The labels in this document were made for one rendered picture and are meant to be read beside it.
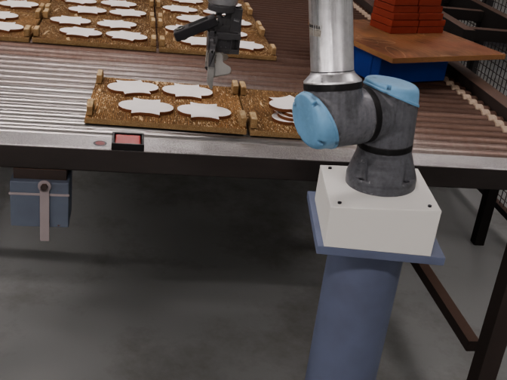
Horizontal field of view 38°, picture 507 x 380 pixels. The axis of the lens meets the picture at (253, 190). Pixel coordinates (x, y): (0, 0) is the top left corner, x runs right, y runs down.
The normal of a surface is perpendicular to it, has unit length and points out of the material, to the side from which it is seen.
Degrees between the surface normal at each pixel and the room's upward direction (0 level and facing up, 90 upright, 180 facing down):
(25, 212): 90
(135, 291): 0
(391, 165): 71
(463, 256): 0
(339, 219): 90
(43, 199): 90
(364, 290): 90
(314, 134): 100
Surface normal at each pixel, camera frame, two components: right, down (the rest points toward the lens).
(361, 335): 0.09, 0.43
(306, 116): -0.87, 0.28
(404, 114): 0.43, 0.36
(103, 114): 0.11, -0.90
